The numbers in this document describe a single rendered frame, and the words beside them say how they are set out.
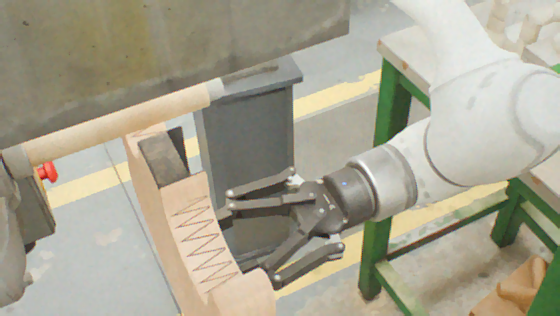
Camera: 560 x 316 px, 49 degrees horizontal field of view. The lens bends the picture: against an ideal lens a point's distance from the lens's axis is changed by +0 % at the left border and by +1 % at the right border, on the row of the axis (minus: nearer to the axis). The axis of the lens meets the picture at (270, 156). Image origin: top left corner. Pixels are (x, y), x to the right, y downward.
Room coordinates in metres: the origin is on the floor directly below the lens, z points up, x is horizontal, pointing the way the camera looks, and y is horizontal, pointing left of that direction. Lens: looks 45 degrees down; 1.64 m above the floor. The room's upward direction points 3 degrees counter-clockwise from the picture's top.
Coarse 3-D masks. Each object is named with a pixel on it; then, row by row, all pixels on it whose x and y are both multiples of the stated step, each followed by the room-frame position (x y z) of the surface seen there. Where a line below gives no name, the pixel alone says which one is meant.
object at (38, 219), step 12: (36, 168) 0.68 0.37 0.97; (24, 180) 0.58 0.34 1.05; (36, 180) 0.60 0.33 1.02; (24, 192) 0.58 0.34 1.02; (36, 192) 0.58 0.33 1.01; (24, 204) 0.57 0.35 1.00; (36, 204) 0.58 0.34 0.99; (48, 204) 0.62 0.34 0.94; (24, 216) 0.57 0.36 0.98; (36, 216) 0.58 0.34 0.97; (48, 216) 0.58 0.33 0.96; (36, 228) 0.57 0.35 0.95; (48, 228) 0.58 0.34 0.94; (24, 240) 0.56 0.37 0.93; (36, 240) 0.57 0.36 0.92
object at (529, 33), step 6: (522, 24) 0.91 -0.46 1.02; (528, 24) 0.90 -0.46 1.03; (534, 24) 0.89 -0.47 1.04; (540, 24) 0.89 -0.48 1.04; (522, 30) 0.90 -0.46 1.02; (528, 30) 0.89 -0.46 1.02; (534, 30) 0.89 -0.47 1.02; (540, 30) 0.90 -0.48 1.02; (522, 36) 0.90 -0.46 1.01; (528, 36) 0.89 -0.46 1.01; (534, 36) 0.89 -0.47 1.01; (522, 42) 0.90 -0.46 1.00; (528, 42) 0.89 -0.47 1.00; (534, 42) 0.89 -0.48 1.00; (516, 48) 0.90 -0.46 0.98; (522, 48) 0.89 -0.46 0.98
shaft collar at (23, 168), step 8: (8, 152) 0.40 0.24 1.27; (16, 152) 0.40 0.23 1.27; (24, 152) 0.40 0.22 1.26; (8, 160) 0.39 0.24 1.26; (16, 160) 0.40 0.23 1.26; (24, 160) 0.40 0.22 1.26; (8, 168) 0.39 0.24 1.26; (16, 168) 0.39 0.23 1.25; (24, 168) 0.40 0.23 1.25; (32, 168) 0.40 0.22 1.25; (16, 176) 0.39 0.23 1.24; (24, 176) 0.40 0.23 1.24
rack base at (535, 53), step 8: (544, 40) 0.86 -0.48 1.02; (528, 48) 0.84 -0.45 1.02; (536, 48) 0.84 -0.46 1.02; (544, 48) 0.84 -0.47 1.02; (552, 48) 0.84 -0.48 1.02; (528, 56) 0.84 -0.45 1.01; (536, 56) 0.82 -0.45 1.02; (544, 56) 0.82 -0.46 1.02; (552, 56) 0.82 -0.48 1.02; (536, 64) 0.82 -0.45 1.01; (544, 64) 0.80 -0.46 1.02; (552, 64) 0.80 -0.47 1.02
